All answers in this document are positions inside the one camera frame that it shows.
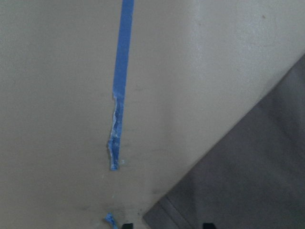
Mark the dark brown t-shirt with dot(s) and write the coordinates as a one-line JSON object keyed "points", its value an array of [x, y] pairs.
{"points": [[254, 177]]}

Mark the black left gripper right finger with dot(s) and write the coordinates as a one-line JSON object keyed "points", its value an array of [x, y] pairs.
{"points": [[208, 226]]}

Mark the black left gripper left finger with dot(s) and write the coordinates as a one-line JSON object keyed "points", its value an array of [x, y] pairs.
{"points": [[127, 226]]}

